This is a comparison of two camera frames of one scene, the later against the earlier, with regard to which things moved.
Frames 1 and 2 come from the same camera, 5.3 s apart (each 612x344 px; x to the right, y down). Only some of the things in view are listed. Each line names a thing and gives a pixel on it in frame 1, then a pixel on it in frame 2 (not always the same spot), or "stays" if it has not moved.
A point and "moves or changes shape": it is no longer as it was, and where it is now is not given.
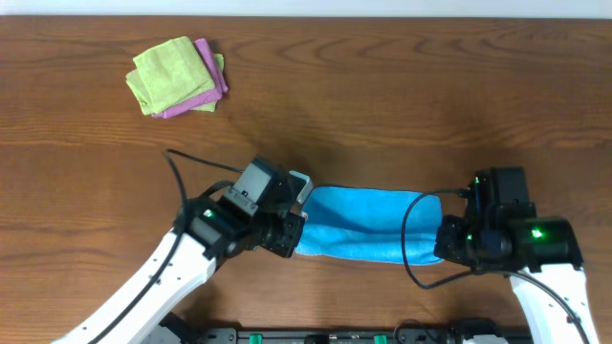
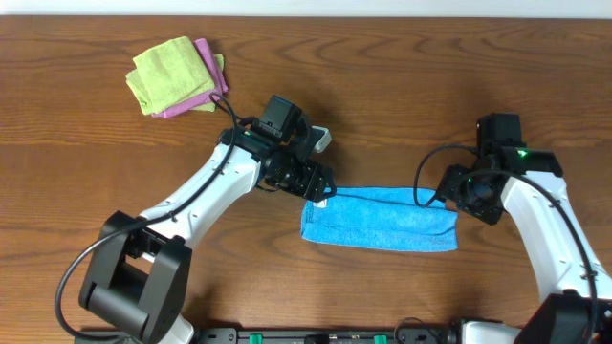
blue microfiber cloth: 364,225 moves or changes shape
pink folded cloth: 218,78 stays
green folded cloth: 171,75 stays
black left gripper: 293,225 → 308,177
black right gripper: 443,242 → 452,176
